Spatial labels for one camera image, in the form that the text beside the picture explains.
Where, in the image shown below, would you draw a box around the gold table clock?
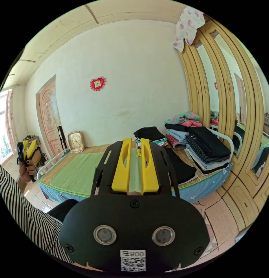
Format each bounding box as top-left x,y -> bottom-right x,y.
67,131 -> 85,153

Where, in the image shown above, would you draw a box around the black pants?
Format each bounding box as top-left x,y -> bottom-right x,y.
168,147 -> 197,188

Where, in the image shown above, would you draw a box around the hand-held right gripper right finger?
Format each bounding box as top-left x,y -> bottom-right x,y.
140,138 -> 159,195

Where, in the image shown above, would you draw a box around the red wall ornament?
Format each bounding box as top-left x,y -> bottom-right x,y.
89,76 -> 107,92

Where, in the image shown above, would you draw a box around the person's left forearm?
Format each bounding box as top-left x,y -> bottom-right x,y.
17,176 -> 30,194

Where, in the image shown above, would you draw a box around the white floral garment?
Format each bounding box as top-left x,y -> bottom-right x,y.
173,6 -> 206,53

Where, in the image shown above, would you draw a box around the person's left hand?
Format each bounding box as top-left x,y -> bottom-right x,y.
19,160 -> 37,183

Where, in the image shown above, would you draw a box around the carved wooden door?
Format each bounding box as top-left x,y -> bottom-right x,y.
35,75 -> 69,153

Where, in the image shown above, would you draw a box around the yellow mirrored wardrobe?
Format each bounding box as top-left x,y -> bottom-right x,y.
177,13 -> 269,231

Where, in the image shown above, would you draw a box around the pink curtain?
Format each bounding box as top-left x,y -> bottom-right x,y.
5,91 -> 18,150

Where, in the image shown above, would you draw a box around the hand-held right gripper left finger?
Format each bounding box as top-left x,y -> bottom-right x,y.
111,138 -> 133,194

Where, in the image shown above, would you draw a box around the pile of clothes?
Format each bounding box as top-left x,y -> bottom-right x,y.
164,111 -> 233,177
133,127 -> 169,149

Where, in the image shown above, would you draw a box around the bed with woven mat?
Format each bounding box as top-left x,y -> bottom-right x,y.
36,139 -> 233,205

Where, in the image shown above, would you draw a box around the window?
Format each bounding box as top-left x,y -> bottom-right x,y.
0,90 -> 14,164

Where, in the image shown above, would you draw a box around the person's body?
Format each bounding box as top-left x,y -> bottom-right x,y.
0,158 -> 79,264

